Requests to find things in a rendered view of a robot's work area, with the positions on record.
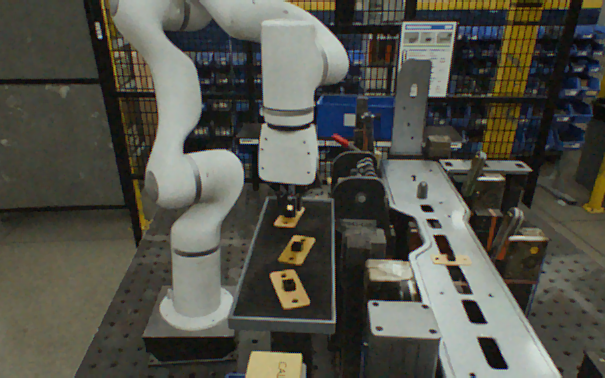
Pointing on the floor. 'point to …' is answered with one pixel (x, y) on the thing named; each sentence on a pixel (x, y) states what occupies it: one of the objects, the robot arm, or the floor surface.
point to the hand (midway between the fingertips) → (289, 203)
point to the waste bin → (596, 139)
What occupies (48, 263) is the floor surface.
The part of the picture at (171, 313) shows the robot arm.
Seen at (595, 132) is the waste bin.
